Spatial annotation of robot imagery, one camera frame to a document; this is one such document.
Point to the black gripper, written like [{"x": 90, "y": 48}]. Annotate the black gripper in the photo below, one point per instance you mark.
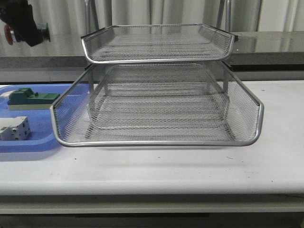
[{"x": 18, "y": 14}]

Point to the red emergency stop button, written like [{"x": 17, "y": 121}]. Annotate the red emergency stop button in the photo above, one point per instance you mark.
[{"x": 12, "y": 37}]

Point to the silver mesh tray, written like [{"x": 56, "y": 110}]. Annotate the silver mesh tray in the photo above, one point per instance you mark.
[
  {"x": 157, "y": 43},
  {"x": 156, "y": 112},
  {"x": 73, "y": 112}
]

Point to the blue plastic tray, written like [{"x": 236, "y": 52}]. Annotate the blue plastic tray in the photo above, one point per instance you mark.
[{"x": 41, "y": 137}]

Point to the white circuit breaker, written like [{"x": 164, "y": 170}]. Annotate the white circuit breaker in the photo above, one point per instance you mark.
[{"x": 14, "y": 129}]

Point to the silver mesh top tray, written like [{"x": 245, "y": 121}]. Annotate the silver mesh top tray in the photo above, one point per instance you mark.
[{"x": 157, "y": 43}]

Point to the silver mesh bottom tray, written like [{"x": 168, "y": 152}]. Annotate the silver mesh bottom tray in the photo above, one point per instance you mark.
[{"x": 156, "y": 112}]

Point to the grey background counter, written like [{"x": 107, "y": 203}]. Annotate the grey background counter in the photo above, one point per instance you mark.
[{"x": 254, "y": 51}]

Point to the green electrical switch block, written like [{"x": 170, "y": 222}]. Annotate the green electrical switch block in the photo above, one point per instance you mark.
[{"x": 27, "y": 99}]

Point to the grey metal rack frame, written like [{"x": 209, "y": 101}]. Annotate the grey metal rack frame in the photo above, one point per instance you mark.
[{"x": 158, "y": 84}]

